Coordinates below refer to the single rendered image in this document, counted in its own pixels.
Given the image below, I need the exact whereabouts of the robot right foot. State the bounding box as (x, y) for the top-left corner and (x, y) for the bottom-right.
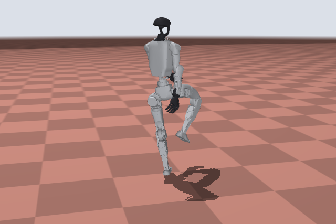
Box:
(176, 131), (190, 143)

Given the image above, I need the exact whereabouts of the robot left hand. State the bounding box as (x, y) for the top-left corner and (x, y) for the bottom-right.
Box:
(166, 72), (183, 82)

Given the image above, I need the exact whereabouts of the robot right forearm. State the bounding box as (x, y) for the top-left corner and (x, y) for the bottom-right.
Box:
(173, 65), (184, 95)

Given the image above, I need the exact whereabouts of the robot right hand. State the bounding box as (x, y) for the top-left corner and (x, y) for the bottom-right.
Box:
(165, 88), (180, 113)

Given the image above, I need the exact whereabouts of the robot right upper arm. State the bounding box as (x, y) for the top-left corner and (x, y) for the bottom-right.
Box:
(169, 42), (181, 73)

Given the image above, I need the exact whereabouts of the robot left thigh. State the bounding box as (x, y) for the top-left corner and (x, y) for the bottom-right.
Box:
(148, 92), (167, 141)

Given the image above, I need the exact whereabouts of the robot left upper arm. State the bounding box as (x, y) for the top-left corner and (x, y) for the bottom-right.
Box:
(144, 42), (150, 59)

